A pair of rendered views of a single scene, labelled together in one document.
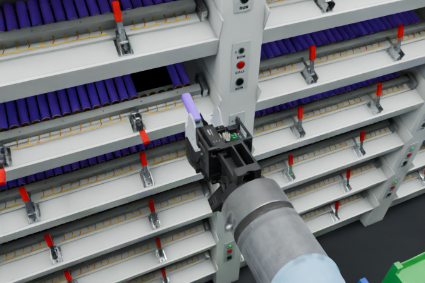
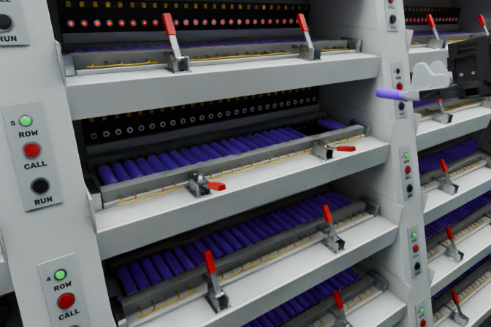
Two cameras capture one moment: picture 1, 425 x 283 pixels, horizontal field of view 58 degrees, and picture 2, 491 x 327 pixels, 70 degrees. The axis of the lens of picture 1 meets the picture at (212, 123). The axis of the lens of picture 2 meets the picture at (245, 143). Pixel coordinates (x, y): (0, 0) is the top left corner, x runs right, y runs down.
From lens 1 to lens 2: 0.59 m
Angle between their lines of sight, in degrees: 37
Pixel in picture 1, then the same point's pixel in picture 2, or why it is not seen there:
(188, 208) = (372, 308)
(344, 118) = (477, 177)
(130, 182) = (316, 252)
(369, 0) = not seen: hidden behind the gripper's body
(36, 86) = (245, 82)
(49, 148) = (245, 179)
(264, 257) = not seen: outside the picture
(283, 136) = (438, 195)
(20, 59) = (224, 63)
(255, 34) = (403, 56)
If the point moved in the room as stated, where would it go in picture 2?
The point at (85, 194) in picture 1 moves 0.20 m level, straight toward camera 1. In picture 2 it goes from (271, 271) to (369, 314)
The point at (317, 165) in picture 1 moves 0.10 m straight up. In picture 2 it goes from (472, 244) to (470, 210)
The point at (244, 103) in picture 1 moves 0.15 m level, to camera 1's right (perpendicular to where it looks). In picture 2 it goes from (408, 135) to (465, 125)
